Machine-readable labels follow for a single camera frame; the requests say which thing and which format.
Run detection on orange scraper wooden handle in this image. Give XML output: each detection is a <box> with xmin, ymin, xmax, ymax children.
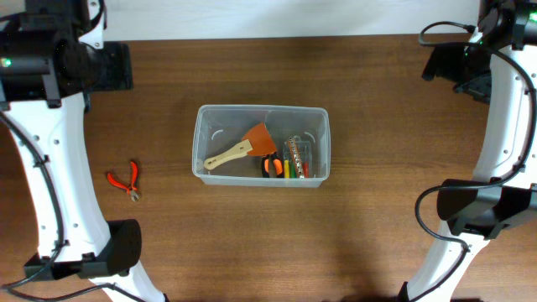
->
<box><xmin>204</xmin><ymin>122</ymin><xmax>277</xmax><ymax>170</ymax></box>

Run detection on clear plastic container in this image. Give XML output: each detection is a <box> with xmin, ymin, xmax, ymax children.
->
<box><xmin>192</xmin><ymin>105</ymin><xmax>331</xmax><ymax>188</ymax></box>

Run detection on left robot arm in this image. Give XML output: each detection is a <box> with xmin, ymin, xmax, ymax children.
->
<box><xmin>1</xmin><ymin>1</ymin><xmax>166</xmax><ymax>301</ymax></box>

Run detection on small red cutting pliers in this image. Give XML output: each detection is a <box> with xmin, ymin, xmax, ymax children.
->
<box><xmin>107</xmin><ymin>159</ymin><xmax>141</xmax><ymax>203</ymax></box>

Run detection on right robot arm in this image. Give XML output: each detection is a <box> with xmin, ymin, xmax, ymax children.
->
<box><xmin>398</xmin><ymin>0</ymin><xmax>536</xmax><ymax>301</ymax></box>

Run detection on orange black long-nose pliers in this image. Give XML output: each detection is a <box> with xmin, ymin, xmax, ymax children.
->
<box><xmin>261</xmin><ymin>153</ymin><xmax>284</xmax><ymax>178</ymax></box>

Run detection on clear screwdriver bit case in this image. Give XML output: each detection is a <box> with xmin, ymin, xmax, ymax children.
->
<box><xmin>283</xmin><ymin>136</ymin><xmax>312</xmax><ymax>179</ymax></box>

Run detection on orange socket rail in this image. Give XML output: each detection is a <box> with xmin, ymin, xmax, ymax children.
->
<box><xmin>287</xmin><ymin>137</ymin><xmax>305</xmax><ymax>179</ymax></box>

